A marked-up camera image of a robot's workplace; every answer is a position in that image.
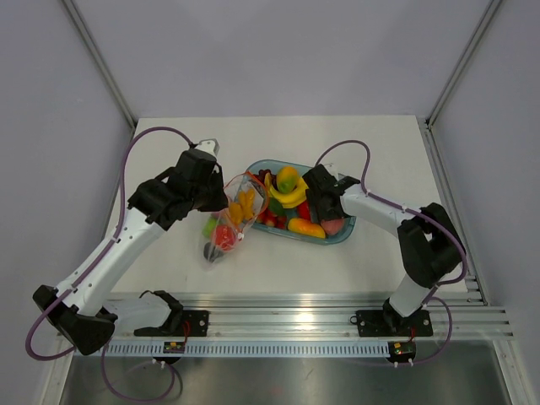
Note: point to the green round vegetable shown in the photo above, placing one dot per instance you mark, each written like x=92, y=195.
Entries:
x=209, y=227

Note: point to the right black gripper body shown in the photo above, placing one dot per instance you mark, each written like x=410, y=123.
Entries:
x=331, y=214

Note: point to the yellow ginger root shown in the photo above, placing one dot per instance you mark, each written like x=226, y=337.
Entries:
x=242, y=209

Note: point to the pink peach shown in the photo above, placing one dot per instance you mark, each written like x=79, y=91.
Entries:
x=332, y=226

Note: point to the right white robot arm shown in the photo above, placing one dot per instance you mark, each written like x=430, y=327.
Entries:
x=429, y=245

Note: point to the red apple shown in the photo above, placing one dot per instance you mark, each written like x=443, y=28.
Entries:
x=303, y=211

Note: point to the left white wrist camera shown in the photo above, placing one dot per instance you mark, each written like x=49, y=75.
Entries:
x=209, y=146

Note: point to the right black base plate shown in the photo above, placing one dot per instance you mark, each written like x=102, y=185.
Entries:
x=384, y=324

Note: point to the white slotted cable duct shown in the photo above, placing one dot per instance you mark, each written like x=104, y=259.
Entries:
x=250, y=349

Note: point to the dark purple plum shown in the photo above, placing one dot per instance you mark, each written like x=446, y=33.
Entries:
x=211, y=252

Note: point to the clear orange zip top bag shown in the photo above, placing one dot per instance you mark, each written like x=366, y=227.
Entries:
x=244, y=182

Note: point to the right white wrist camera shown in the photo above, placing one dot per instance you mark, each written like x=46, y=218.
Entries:
x=332, y=169

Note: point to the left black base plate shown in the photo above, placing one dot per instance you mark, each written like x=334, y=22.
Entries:
x=179, y=323

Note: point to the aluminium mounting rail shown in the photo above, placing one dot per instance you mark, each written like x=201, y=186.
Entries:
x=326, y=316

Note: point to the right aluminium frame post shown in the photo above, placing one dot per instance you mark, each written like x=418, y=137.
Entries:
x=473, y=43

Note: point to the green leaf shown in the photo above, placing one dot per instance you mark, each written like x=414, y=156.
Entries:
x=276, y=208

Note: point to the purple grape bunch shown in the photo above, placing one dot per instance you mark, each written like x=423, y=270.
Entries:
x=263, y=176

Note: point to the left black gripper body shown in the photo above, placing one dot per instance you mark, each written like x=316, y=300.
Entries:
x=199, y=193

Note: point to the left aluminium frame post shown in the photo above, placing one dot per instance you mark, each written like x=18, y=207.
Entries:
x=85, y=34

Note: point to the orange red tomato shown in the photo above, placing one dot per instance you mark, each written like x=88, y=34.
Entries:
x=223, y=237

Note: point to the small circuit board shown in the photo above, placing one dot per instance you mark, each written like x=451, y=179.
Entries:
x=402, y=350
x=174, y=347

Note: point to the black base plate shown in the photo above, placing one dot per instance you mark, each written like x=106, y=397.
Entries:
x=384, y=324
x=179, y=323

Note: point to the yellow green mango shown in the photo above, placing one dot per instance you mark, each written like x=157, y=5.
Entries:
x=287, y=179

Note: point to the left small circuit board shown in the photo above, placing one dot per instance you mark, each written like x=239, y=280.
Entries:
x=174, y=347

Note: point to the teal plastic food tray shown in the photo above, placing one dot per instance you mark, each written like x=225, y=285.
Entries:
x=274, y=166

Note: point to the aluminium frame post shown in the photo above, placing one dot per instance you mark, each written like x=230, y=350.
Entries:
x=473, y=43
x=85, y=34

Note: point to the orange yellow pepper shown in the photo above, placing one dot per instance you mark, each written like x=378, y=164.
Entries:
x=306, y=227

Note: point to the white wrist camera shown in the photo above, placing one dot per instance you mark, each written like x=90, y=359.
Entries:
x=209, y=146
x=332, y=169

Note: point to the red strawberries cluster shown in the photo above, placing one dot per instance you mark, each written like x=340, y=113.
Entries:
x=272, y=220

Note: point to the right small circuit board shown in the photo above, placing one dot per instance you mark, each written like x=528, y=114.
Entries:
x=402, y=350

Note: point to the yellow banana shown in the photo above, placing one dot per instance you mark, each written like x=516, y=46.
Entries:
x=287, y=200

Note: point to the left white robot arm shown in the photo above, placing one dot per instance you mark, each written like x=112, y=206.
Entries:
x=75, y=306

